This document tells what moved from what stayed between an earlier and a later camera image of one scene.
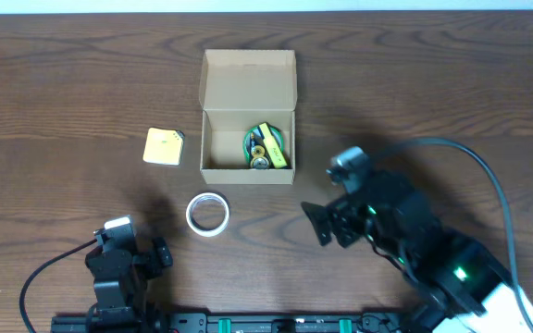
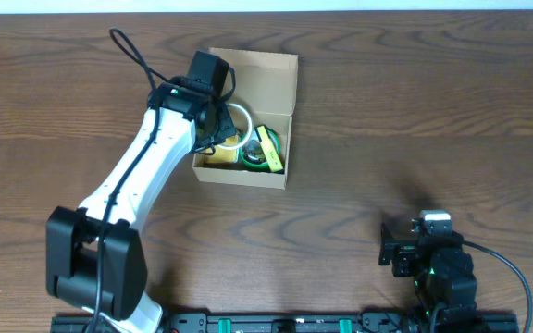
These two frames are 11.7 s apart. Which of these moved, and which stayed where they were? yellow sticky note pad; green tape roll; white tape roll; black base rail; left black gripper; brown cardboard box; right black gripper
Moved: left black gripper; green tape roll; white tape roll; yellow sticky note pad; right black gripper
Stayed: black base rail; brown cardboard box
